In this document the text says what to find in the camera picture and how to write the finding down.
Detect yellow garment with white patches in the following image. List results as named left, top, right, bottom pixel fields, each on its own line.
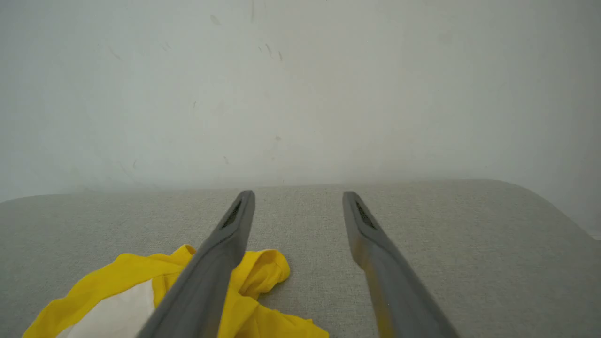
left=23, top=244, right=329, bottom=338

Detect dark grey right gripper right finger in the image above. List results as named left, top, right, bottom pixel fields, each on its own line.
left=342, top=191, right=459, bottom=338

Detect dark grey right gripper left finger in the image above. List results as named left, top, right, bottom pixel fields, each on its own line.
left=136, top=190, right=256, bottom=338

